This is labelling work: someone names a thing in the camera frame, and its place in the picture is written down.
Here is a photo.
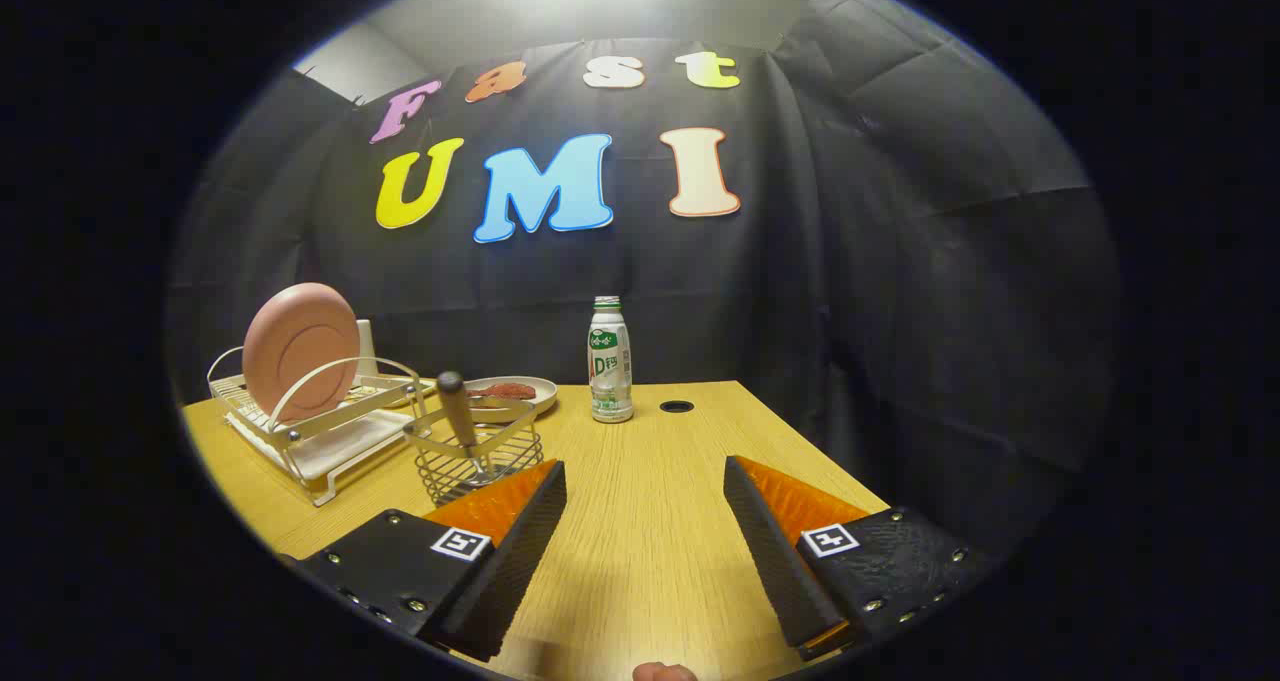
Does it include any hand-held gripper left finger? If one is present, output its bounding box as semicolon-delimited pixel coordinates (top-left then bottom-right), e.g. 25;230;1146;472
297;459;567;663

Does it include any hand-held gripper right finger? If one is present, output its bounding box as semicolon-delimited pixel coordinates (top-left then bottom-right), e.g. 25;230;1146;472
722;455;991;662

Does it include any metal wire basket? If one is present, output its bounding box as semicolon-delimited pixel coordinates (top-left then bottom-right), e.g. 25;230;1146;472
404;396;545;507

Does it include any dark-handled metal spoon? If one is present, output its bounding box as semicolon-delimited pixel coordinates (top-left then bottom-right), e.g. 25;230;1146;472
436;370;498;484

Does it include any white wire dish rack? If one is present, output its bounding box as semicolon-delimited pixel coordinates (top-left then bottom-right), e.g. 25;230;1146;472
207;346;438;508

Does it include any pink plate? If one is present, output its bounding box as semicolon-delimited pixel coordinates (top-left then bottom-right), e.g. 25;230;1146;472
242;282;361;424

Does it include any beige plate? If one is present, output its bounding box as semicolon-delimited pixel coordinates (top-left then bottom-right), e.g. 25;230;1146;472
462;376;558;424

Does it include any white green-label bottle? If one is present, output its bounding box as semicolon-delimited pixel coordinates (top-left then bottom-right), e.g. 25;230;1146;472
587;296;635;424

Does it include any black backdrop cloth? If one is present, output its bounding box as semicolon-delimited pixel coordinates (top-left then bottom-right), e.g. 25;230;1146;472
165;39;1121;562

